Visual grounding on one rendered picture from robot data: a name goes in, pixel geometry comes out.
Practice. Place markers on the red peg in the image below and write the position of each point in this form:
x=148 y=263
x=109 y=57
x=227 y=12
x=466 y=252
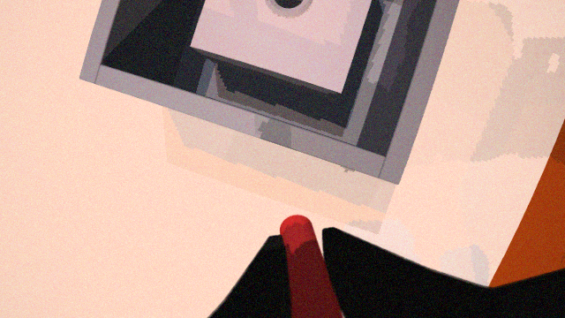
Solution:
x=312 y=294

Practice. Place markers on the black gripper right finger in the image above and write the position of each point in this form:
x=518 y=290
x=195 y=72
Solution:
x=372 y=282

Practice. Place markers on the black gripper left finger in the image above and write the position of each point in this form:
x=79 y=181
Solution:
x=263 y=290

